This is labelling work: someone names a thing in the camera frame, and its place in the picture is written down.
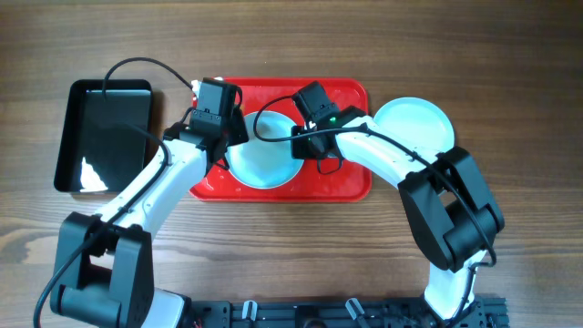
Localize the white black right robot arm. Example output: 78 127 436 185
291 82 505 325

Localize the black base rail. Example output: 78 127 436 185
181 296 510 328

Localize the black water tray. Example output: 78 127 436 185
54 79 153 193

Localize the light blue plate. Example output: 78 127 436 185
226 111 303 190
373 97 455 152

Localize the black right camera cable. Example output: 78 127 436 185
252 95 498 328

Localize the red plastic tray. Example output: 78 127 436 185
189 77 372 202

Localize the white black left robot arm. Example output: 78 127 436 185
33 108 249 328

